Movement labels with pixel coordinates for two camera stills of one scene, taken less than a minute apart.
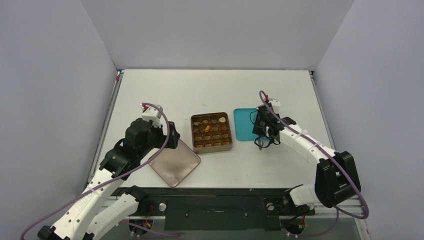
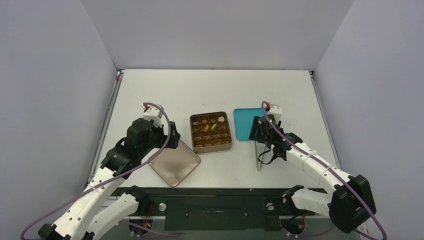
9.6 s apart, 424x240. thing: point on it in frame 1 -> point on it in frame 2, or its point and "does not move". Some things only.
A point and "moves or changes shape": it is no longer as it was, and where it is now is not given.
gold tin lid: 175,165 does not move
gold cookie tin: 210,131 does not move
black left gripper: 163,138 does not move
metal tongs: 260,144 moves or changes shape
